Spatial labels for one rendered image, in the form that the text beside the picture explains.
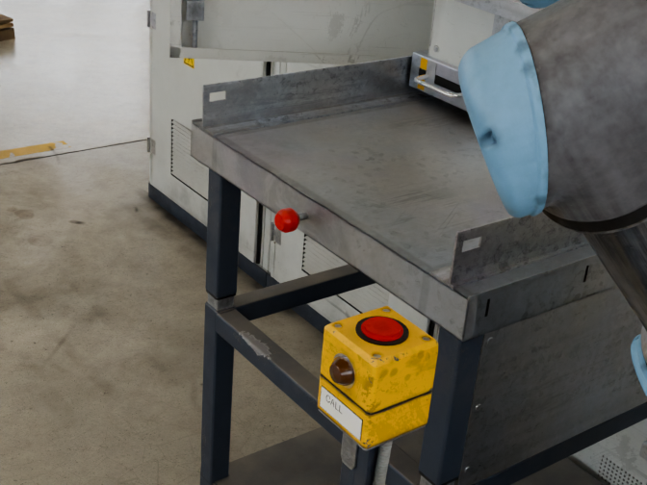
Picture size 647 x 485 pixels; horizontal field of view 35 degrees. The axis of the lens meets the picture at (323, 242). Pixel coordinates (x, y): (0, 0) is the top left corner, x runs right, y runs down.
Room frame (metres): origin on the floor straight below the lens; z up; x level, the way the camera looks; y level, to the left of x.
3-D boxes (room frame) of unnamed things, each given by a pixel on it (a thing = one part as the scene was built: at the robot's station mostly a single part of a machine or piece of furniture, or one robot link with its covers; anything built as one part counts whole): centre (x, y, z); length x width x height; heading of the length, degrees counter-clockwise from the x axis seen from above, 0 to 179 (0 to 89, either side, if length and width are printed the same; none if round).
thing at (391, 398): (0.82, -0.06, 0.85); 0.08 x 0.08 x 0.10; 38
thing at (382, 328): (0.82, -0.06, 0.90); 0.04 x 0.04 x 0.02
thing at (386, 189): (1.44, -0.24, 0.82); 0.68 x 0.62 x 0.06; 128
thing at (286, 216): (1.22, 0.04, 0.82); 0.04 x 0.03 x 0.03; 128
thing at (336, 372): (0.79, -0.02, 0.87); 0.03 x 0.01 x 0.03; 38
